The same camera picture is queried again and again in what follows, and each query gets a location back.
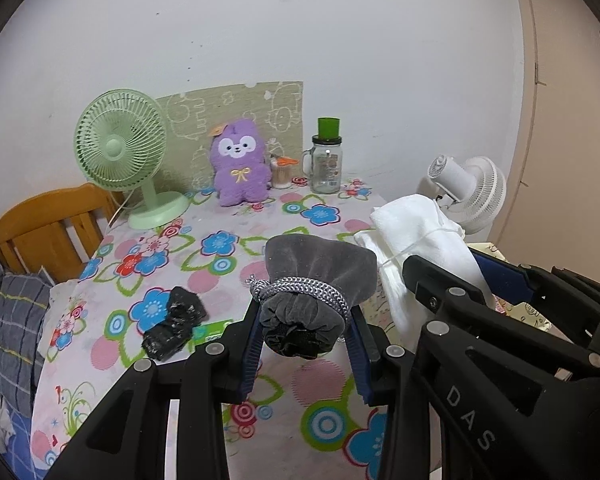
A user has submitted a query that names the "beige patterned board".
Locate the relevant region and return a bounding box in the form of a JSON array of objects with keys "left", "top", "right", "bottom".
[{"left": 155, "top": 81, "right": 304, "bottom": 193}]

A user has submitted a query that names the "black crumpled cloth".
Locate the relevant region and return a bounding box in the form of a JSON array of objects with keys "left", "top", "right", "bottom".
[{"left": 141, "top": 286, "right": 208, "bottom": 361}]

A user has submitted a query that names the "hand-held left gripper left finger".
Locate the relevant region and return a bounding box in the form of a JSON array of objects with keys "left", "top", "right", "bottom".
[{"left": 45, "top": 302, "right": 266, "bottom": 480}]

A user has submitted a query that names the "white fan cable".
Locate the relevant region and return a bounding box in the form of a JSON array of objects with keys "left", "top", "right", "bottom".
[{"left": 107, "top": 190, "right": 133, "bottom": 228}]

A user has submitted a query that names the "grey plaid bedding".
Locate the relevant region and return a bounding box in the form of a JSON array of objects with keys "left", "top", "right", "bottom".
[{"left": 0, "top": 259, "right": 56, "bottom": 416}]

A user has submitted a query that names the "grey velvet drawstring pouch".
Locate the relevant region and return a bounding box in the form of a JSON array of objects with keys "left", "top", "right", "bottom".
[{"left": 244, "top": 234, "right": 378, "bottom": 360}]

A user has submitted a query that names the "wooden bed headboard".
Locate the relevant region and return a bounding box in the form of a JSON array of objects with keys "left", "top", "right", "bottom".
[{"left": 0, "top": 182, "right": 126, "bottom": 286}]

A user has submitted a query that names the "glass jar with green lid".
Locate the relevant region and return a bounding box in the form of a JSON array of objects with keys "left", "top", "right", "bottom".
[{"left": 302, "top": 117, "right": 343, "bottom": 195}]

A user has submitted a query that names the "purple plush toy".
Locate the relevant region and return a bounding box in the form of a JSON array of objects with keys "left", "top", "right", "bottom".
[{"left": 209, "top": 117, "right": 273, "bottom": 208}]

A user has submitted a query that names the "green desk fan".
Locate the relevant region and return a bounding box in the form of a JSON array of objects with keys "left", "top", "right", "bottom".
[{"left": 74, "top": 88, "right": 190, "bottom": 231}]

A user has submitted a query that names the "white standing fan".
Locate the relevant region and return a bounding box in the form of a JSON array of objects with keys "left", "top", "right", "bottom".
[{"left": 426, "top": 154, "right": 507, "bottom": 236}]

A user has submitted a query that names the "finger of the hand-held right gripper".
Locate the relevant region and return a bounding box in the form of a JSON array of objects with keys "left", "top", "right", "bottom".
[
  {"left": 402, "top": 255, "right": 600, "bottom": 480},
  {"left": 472, "top": 252, "right": 600, "bottom": 357}
]

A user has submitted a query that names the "green packet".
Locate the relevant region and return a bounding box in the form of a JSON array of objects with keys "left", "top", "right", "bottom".
[{"left": 192, "top": 321, "right": 241, "bottom": 345}]

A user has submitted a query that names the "beige door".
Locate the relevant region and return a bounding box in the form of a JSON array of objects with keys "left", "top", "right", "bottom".
[{"left": 495, "top": 0, "right": 600, "bottom": 281}]

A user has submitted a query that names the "floral tablecloth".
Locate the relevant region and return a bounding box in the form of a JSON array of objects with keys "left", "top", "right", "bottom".
[{"left": 30, "top": 177, "right": 441, "bottom": 480}]

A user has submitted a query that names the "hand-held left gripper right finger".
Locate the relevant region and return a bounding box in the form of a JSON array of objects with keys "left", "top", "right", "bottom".
[{"left": 345, "top": 306, "right": 431, "bottom": 480}]

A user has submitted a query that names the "small jar with orange lid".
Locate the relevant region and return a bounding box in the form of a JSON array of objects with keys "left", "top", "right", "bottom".
[{"left": 269, "top": 152, "right": 298, "bottom": 191}]

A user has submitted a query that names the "white cloth pouch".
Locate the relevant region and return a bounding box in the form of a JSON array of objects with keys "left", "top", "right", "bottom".
[{"left": 354, "top": 193, "right": 496, "bottom": 353}]

